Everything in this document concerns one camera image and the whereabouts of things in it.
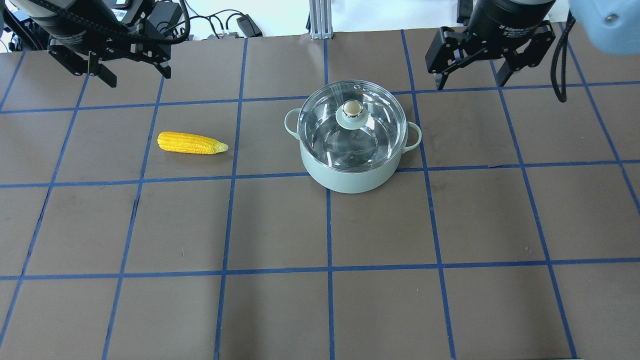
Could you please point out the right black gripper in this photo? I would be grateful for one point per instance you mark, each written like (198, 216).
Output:
(505, 21)

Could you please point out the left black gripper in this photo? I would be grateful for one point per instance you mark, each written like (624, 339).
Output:
(75, 28)

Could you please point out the yellow corn cob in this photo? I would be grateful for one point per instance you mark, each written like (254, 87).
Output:
(188, 143)

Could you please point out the glass pot lid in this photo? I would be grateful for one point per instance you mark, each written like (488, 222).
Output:
(351, 126)

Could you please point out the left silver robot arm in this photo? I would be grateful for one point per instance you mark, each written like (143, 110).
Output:
(126, 11)

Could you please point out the mint green cooking pot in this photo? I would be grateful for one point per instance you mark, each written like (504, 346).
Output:
(354, 183)

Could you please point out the small black power brick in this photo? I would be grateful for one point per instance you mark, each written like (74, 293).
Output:
(248, 26)

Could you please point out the aluminium frame post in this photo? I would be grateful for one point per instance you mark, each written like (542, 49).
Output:
(320, 20)

